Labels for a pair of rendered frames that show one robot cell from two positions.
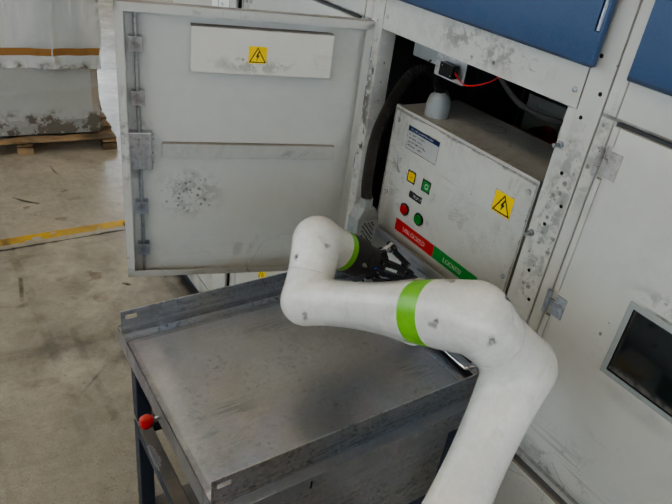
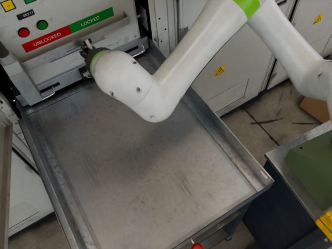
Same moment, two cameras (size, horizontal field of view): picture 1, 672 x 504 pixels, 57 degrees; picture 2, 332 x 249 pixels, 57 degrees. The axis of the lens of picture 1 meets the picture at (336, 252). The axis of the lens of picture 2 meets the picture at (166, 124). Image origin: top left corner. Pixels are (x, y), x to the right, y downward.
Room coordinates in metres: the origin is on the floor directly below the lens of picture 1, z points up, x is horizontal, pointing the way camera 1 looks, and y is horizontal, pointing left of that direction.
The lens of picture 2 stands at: (0.96, 0.52, 1.75)
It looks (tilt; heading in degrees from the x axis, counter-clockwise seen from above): 58 degrees down; 281
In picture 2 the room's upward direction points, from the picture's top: 6 degrees counter-clockwise
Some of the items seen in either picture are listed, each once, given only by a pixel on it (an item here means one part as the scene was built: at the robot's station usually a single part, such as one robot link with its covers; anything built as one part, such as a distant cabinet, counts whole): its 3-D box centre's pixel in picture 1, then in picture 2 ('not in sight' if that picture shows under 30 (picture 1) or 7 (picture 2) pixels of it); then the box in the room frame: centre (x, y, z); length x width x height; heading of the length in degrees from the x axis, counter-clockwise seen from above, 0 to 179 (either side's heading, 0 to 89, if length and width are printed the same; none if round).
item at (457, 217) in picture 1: (437, 230); (63, 13); (1.40, -0.24, 1.15); 0.48 x 0.01 x 0.48; 37
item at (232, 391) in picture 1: (294, 371); (136, 151); (1.17, 0.06, 0.82); 0.68 x 0.62 x 0.06; 127
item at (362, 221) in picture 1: (361, 232); (21, 78); (1.52, -0.06, 1.04); 0.08 x 0.05 x 0.17; 127
